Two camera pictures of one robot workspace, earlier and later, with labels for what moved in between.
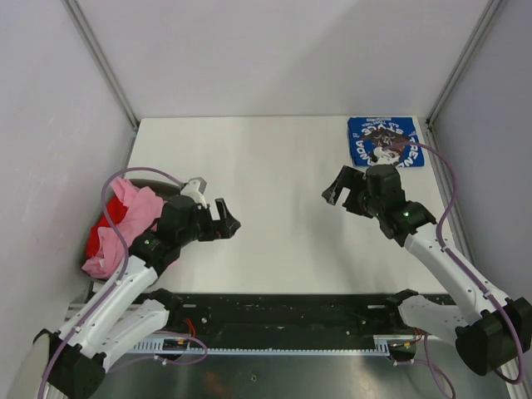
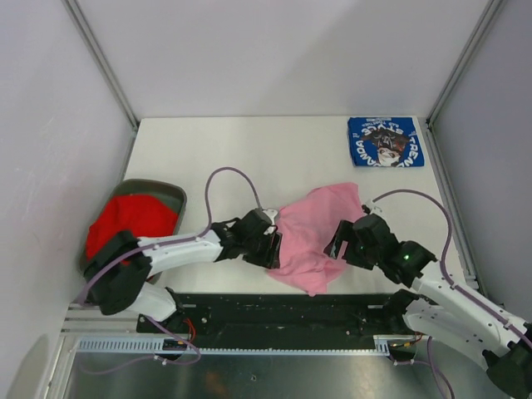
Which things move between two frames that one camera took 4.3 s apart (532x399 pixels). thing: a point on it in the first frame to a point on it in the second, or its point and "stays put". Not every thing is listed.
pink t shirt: x=144 y=208 to x=307 y=226
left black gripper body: x=195 y=229 to x=258 y=250
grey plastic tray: x=161 y=188 stays put
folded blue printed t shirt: x=367 y=136 stays put
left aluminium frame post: x=76 y=12 stays put
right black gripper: x=348 y=178 to x=346 y=233
